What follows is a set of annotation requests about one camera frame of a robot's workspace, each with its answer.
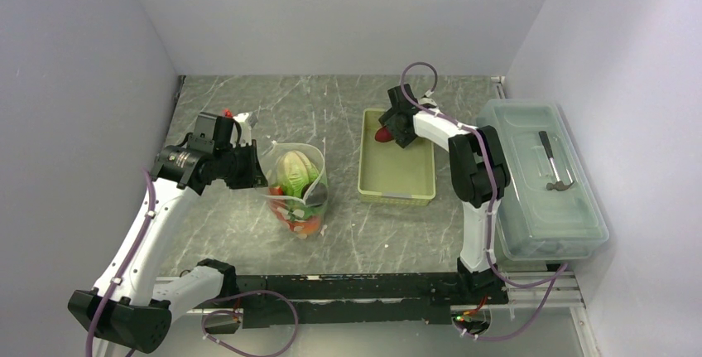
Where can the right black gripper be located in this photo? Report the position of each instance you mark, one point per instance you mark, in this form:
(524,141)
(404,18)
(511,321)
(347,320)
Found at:
(401,138)

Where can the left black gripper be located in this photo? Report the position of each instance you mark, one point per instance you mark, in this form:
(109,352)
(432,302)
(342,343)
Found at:
(254,176)

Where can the dark red sweet potato toy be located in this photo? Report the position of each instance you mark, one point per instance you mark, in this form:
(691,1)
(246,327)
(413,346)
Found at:
(383,135)

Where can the green perforated plastic basket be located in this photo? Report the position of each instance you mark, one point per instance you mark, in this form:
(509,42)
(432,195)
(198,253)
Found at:
(390,174)

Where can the clear polka dot zip bag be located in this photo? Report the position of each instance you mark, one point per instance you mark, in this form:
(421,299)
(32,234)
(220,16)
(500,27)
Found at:
(316,198)

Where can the orange peach toy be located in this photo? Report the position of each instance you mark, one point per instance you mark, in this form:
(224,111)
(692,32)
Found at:
(303,229)

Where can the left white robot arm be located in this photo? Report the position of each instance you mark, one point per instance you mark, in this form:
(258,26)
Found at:
(125,306)

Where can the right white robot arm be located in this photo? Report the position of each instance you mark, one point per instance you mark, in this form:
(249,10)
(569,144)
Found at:
(478,170)

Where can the clear plastic storage box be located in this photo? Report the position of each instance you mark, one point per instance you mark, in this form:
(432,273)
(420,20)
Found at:
(535,224)

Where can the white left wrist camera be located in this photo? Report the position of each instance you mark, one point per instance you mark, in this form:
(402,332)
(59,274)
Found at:
(243,126)

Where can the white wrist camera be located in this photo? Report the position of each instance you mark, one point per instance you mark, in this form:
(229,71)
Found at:
(243,126)
(426,101)

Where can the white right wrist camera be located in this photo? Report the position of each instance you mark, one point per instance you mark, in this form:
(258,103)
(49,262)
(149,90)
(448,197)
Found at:
(426,101)

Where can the black handled hammer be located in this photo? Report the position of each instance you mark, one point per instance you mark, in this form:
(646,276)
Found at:
(558,184)

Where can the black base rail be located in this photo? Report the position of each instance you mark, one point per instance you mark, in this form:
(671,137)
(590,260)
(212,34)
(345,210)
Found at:
(430,298)

